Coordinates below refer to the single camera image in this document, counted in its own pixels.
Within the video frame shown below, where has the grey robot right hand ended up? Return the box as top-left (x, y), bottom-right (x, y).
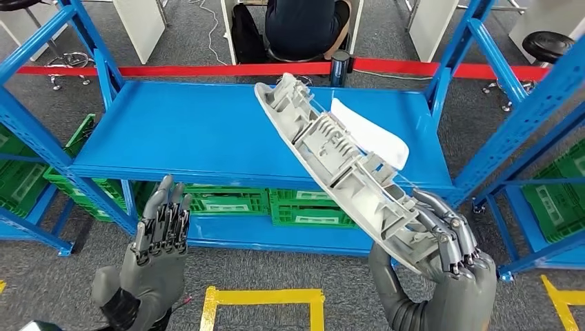
top-left (368, 187), bottom-right (499, 331)

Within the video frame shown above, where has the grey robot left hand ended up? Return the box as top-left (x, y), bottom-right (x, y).
top-left (90, 174), bottom-right (194, 329)

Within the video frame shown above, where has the silver plastic hubcap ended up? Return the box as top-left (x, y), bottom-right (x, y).
top-left (253, 72), bottom-right (453, 277)

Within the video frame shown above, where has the blue metal shelf rack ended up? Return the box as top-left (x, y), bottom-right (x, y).
top-left (470, 98), bottom-right (585, 282)
top-left (0, 0), bottom-right (585, 259)
top-left (0, 123), bottom-right (77, 258)

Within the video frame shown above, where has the white curved plastic part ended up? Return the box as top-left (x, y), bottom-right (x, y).
top-left (330, 97), bottom-right (410, 171)

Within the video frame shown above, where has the yellow floor tape square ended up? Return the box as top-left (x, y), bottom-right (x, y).
top-left (199, 286), bottom-right (326, 331)
top-left (540, 274), bottom-right (585, 331)

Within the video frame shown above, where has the green plastic crate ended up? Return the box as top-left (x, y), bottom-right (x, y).
top-left (521, 137), bottom-right (585, 244)
top-left (182, 183), bottom-right (270, 202)
top-left (43, 114), bottom-right (157, 223)
top-left (272, 203), bottom-right (358, 228)
top-left (0, 123), bottom-right (50, 219)
top-left (269, 188), bottom-right (355, 206)
top-left (187, 197), bottom-right (270, 217)

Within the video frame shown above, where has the red barrier belt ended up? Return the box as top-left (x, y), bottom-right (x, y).
top-left (17, 57), bottom-right (549, 83)

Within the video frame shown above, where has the black seat chrome stool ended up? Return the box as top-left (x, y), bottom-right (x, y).
top-left (0, 0), bottom-right (92, 91)
top-left (267, 48), bottom-right (326, 64)
top-left (482, 30), bottom-right (576, 113)

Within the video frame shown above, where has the black backpack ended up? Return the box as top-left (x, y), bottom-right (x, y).
top-left (230, 3), bottom-right (268, 65)

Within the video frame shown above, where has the person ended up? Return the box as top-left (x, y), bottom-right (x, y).
top-left (264, 0), bottom-right (353, 63)

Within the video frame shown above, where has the red tipped thin wire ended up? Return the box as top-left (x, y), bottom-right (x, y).
top-left (171, 296), bottom-right (194, 316)

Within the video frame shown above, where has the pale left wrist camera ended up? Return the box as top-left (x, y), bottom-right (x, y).
top-left (18, 319), bottom-right (63, 331)

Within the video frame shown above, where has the white floor cable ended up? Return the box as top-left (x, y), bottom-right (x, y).
top-left (189, 0), bottom-right (228, 65)

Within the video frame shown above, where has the black barrier post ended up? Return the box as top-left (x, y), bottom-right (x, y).
top-left (330, 50), bottom-right (352, 88)

